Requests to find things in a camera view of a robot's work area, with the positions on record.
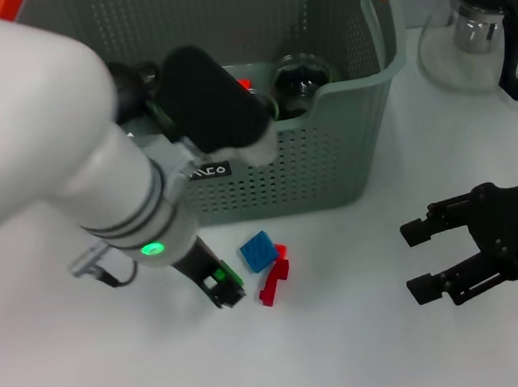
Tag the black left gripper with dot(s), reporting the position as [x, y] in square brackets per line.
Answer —
[199, 263]

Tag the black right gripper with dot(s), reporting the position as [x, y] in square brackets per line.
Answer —
[516, 226]

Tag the green rectangular brick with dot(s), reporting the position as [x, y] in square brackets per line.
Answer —
[220, 275]

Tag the dark red curved brick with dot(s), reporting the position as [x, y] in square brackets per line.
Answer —
[273, 287]

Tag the blue square brick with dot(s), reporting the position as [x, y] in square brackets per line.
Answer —
[259, 252]

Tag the red slope brick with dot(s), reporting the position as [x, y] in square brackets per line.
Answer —
[244, 83]

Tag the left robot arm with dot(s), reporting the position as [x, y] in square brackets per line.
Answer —
[41, 136]

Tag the grey perforated storage bin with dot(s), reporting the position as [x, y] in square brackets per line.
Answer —
[330, 155]

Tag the small red round brick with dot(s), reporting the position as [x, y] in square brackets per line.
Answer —
[282, 249]

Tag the black clay teapot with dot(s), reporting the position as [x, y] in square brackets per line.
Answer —
[130, 84]

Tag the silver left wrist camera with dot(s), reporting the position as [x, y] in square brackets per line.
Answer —
[208, 100]

